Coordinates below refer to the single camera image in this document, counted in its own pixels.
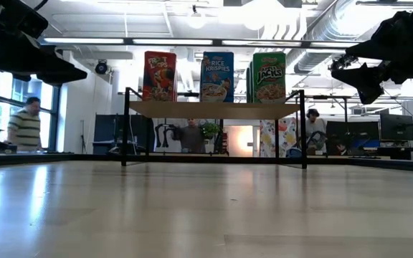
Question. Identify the black computer monitor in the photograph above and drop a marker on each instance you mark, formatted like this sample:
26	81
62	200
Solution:
350	132
396	127

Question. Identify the large window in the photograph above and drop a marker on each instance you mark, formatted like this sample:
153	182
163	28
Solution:
45	104

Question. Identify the colourful floral panel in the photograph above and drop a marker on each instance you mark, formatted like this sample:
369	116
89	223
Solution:
268	138

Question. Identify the dark blue partition panel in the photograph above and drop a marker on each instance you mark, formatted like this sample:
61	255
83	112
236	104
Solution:
108	130

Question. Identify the black aluminium table frame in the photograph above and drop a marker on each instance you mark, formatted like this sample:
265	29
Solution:
48	157

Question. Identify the blue Rice Krispies cereal box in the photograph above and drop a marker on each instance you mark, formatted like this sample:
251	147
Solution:
217	77

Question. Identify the wooden shelf black metal legs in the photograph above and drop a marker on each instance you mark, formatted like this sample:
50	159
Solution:
210	110

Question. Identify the silver ventilation duct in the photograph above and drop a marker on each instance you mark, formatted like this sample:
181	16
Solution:
321	32

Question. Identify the long ceiling light bar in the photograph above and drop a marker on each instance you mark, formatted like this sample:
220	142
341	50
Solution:
156	41

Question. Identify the black background robot arm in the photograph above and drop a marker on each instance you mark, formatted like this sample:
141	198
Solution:
164	133

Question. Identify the green potted plant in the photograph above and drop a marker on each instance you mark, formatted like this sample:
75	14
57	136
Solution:
210	129

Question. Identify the white round ceiling lamp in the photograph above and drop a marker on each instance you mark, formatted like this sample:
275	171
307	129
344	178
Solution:
196	19

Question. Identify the black round ceiling speaker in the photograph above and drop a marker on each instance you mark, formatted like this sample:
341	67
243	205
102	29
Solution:
101	67

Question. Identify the black track spotlights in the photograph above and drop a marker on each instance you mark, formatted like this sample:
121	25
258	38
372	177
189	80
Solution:
339	62

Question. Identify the person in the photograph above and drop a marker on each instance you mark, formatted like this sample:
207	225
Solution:
314	129
191	138
25	127

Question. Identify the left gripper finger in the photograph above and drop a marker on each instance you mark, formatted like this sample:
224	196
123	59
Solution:
63	73

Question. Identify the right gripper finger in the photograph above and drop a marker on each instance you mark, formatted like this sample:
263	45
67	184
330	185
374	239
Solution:
364	80
362	52

